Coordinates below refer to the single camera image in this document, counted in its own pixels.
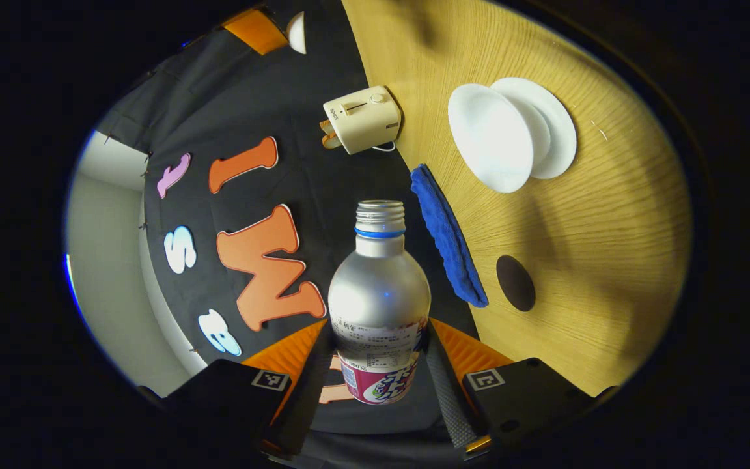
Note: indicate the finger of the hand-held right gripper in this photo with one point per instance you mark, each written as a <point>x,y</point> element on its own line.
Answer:
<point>256,31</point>

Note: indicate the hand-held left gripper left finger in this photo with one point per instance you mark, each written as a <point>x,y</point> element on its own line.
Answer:
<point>303,404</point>

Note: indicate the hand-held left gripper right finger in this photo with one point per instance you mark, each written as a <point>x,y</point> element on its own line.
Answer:
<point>443,391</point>

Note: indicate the silver water bottle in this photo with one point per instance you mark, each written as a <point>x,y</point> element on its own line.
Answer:
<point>380,293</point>

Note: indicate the dark round coaster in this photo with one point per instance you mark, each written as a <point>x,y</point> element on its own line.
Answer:
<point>515,283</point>

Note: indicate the white teacup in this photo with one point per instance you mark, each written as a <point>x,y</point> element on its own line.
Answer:
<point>489,140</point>

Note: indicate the black backdrop cloth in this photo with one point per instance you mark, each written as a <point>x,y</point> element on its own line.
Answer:
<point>251,117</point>

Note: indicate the toast slice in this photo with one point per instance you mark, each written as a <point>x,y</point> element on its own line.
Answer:
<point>328,127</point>
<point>331,141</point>

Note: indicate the cream toaster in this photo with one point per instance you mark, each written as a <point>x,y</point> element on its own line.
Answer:
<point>365,120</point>

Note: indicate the blue towel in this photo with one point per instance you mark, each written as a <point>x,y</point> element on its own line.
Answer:
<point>450,241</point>

